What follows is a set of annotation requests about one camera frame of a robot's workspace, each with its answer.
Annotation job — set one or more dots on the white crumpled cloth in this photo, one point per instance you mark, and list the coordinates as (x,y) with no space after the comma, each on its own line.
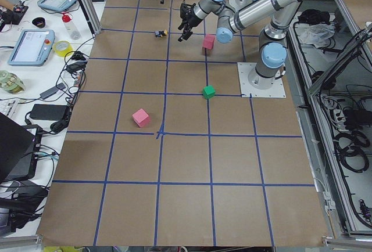
(317,35)

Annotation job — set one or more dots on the white squeeze bottle red cap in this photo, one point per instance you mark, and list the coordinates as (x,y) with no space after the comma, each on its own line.
(70,27)

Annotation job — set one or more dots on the yellow push button switch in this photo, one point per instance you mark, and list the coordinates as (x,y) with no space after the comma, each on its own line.
(161,33)

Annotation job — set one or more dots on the black bowl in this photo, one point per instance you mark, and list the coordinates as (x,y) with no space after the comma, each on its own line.
(39,22)

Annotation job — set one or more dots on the pink cube near centre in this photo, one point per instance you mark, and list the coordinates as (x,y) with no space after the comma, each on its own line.
(141,118)

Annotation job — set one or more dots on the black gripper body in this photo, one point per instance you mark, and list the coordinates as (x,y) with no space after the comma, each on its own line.
(190,19)

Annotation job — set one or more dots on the black power adapter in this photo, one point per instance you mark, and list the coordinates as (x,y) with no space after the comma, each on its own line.
(48,112)

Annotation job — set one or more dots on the yellow tape roll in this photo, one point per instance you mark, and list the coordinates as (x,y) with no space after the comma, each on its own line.
(63,48)

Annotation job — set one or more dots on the pink cube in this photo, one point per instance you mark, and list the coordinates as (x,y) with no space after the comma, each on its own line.
(141,118)
(208,41)

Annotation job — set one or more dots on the pink cube upper middle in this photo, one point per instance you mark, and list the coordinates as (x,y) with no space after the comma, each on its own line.
(208,41)

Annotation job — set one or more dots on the black laptop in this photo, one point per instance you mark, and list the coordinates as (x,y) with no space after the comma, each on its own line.
(19,147)

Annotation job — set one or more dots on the aluminium frame post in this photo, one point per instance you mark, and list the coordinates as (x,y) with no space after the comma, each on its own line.
(90,16)

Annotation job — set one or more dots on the grey usb hub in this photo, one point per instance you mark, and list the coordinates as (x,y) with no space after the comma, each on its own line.
(51,91)

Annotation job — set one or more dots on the teach pendant lower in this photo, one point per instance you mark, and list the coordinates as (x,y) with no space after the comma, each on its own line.
(32,48)

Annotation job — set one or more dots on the green tape dispenser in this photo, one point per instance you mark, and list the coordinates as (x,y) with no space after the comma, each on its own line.
(11,83)

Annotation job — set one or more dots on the green cube centre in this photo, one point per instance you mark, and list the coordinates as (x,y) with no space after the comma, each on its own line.
(208,92)

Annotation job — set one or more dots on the brown paper mat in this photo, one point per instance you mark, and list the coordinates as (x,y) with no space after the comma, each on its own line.
(227,171)

